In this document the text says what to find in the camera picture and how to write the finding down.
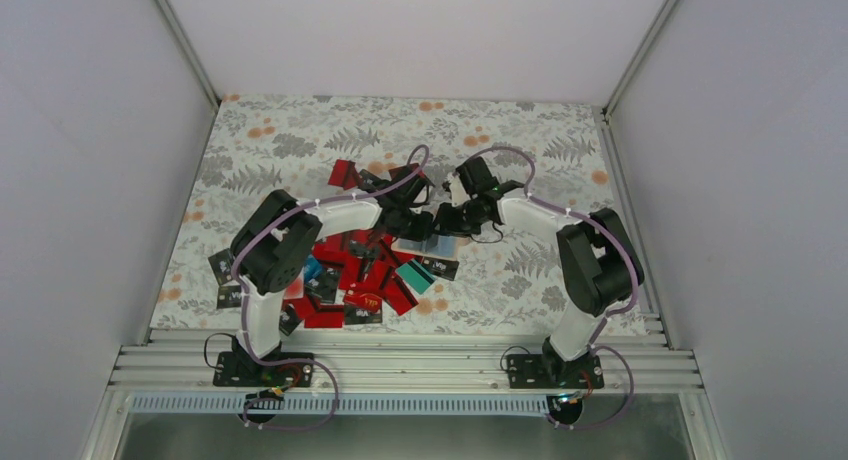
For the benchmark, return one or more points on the black vip card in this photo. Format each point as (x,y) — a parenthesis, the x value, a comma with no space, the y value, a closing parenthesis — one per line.
(221,266)
(442,268)
(357,316)
(228,296)

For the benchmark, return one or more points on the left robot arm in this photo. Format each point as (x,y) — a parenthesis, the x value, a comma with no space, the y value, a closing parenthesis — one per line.
(271,249)

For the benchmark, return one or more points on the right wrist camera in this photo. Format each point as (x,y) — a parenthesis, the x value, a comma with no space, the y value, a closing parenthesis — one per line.
(456,190)

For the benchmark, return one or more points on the red card top left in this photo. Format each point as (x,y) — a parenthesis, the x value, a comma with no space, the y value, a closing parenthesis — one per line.
(344,175)

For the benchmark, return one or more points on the black vip card bottom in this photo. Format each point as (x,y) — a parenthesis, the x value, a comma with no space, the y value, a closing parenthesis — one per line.
(357,316)

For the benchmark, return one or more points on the black vip card left lower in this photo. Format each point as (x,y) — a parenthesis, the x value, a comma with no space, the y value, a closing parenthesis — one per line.
(228,296)

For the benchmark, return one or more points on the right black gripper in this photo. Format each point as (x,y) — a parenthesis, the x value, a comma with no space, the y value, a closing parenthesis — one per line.
(447,224)

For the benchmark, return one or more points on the red card bottom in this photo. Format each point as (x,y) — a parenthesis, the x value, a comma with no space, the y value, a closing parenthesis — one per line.
(325,319)

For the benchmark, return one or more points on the beige leather card holder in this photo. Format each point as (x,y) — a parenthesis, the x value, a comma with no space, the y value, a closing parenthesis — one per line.
(436,246)

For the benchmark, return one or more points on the black vip card far left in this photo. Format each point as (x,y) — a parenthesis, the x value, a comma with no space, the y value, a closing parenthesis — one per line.
(221,266)

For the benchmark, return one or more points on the teal card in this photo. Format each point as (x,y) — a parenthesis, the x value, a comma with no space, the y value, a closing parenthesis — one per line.
(415,276)

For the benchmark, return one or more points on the blue card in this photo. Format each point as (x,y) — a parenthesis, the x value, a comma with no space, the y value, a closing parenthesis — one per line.
(312,268)

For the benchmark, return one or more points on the aluminium rail frame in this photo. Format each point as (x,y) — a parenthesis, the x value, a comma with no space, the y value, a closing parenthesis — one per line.
(375,373)

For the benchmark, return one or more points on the black vip card upper right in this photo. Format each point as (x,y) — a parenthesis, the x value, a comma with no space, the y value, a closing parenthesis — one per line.
(442,268)

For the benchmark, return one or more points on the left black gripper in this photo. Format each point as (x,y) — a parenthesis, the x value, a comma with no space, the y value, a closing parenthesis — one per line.
(421,230)

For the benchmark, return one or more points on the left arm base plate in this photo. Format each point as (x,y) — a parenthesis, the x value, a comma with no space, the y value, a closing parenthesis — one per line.
(236,372)

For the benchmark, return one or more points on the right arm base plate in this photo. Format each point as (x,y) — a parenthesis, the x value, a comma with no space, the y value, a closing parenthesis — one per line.
(536,371)

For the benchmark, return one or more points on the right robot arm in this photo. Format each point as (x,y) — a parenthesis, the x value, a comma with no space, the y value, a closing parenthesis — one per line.
(601,271)

